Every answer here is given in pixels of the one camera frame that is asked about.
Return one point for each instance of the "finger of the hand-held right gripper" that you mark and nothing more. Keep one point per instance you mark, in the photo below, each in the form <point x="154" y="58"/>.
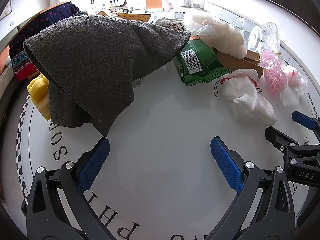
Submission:
<point x="303" y="120"/>
<point x="277" y="135"/>

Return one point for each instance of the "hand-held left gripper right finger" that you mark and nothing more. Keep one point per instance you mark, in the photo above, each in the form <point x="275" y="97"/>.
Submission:
<point x="226" y="165"/>

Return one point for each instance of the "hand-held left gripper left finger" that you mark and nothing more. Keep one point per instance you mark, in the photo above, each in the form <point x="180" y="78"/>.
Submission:
<point x="93" y="165"/>

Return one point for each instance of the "white sock red trim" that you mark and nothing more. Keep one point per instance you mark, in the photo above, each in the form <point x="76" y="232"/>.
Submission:
<point x="245" y="95"/>

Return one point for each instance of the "bag of pink rubber bands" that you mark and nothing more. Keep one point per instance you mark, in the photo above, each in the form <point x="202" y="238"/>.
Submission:
<point x="272" y="70"/>

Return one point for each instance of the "brown cardboard piece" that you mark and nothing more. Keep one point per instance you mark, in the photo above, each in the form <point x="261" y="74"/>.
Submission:
<point x="240" y="61"/>

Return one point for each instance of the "yellow sponge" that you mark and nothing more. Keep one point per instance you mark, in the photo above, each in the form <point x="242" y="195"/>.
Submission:
<point x="37" y="92"/>

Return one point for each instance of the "clear plastic container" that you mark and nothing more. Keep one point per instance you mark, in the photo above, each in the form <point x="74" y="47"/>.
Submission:
<point x="255" y="37"/>

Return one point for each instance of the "green snack packet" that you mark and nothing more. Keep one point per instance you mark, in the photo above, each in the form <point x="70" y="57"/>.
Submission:
<point x="197" y="60"/>

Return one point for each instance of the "dark grey towel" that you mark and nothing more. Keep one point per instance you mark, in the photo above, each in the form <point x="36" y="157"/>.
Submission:
<point x="100" y="55"/>

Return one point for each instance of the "white plastic bag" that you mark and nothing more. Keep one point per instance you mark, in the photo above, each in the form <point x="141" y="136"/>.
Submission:
<point x="220" y="32"/>

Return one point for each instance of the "grey green sofa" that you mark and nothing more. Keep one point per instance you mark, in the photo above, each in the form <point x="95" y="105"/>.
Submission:
<point x="5" y="77"/>

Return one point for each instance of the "dark patterned quilt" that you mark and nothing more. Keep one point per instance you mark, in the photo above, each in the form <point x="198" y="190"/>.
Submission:
<point x="37" y="27"/>

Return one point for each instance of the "silver printed packet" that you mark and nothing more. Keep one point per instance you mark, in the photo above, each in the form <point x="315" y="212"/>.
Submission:
<point x="170" y="23"/>

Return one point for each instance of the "yellow patterned box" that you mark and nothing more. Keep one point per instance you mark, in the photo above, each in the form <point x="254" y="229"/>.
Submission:
<point x="135" y="17"/>

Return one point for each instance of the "white toy airplane ride-on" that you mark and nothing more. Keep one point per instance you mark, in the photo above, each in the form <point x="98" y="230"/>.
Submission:
<point x="120" y="6"/>

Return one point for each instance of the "white dotted toy ladder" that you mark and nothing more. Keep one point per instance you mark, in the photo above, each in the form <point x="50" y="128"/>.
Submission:
<point x="167" y="0"/>

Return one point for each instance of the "orange toy slide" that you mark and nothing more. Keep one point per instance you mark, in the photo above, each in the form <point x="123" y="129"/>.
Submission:
<point x="153" y="1"/>

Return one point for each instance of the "framed wall picture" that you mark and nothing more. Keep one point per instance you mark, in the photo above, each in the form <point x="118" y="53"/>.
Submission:
<point x="6" y="11"/>

